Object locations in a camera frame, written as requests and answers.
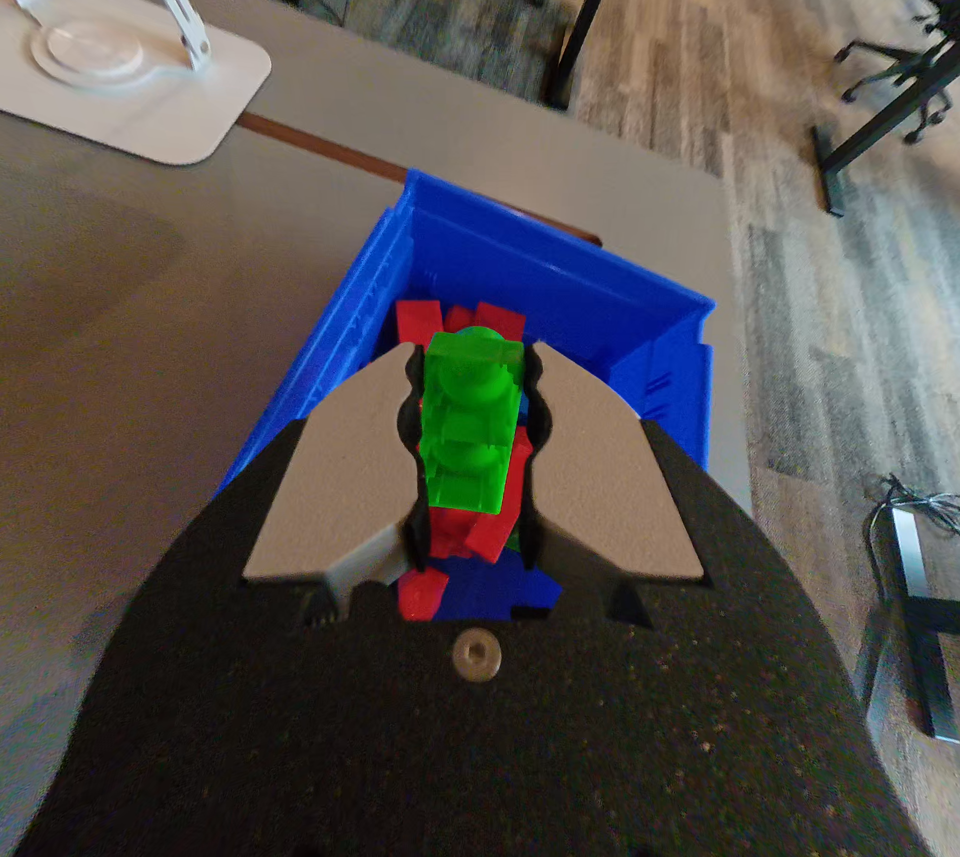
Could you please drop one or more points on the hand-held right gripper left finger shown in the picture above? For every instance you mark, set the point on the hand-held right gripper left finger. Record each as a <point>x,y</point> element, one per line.
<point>338,490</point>

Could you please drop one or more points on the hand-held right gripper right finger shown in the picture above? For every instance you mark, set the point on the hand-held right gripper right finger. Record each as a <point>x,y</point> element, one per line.
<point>608,490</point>

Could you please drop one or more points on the green mega block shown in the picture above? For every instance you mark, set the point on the green mega block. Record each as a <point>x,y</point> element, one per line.
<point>473,422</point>

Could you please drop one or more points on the blue plastic bin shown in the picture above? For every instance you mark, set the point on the blue plastic bin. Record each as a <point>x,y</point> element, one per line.
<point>600,295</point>

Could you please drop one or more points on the black metal desk foot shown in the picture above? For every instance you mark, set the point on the black metal desk foot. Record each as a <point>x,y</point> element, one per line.
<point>923,617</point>

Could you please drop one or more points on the black desk frame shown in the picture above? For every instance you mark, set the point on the black desk frame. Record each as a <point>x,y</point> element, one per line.
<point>885,137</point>

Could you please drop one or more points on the wooden table frame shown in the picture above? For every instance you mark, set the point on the wooden table frame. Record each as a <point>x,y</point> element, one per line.
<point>593,2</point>

